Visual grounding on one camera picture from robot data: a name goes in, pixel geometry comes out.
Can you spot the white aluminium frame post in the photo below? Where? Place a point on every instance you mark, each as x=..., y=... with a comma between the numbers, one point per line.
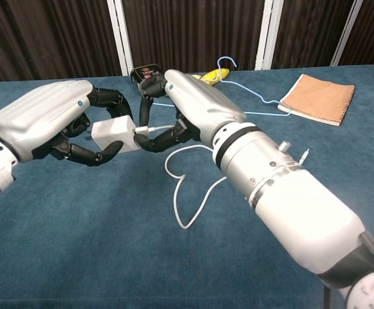
x=347, y=32
x=268, y=32
x=120, y=35

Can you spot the black meat tin can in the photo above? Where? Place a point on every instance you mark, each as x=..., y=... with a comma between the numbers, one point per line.
x=145, y=72

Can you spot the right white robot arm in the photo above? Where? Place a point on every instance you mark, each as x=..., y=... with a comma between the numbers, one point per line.
x=296, y=206

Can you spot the white power adapter block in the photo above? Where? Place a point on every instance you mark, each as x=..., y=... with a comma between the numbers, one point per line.
x=112, y=132

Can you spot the blue felt table cover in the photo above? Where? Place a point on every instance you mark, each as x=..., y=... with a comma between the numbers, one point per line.
x=77, y=241

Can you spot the yellow banana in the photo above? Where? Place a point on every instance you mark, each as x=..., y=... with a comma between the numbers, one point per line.
x=214, y=76

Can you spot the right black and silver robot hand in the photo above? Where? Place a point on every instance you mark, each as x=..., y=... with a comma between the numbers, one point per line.
x=199, y=103

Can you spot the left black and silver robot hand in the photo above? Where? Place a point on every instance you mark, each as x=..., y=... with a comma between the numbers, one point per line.
x=42, y=112

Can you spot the brown spiral notebook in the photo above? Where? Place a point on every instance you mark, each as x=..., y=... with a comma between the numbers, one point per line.
x=320, y=96

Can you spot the dark brown pleated curtain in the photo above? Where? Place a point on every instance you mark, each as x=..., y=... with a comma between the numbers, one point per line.
x=309, y=32
x=45, y=35
x=193, y=32
x=373, y=29

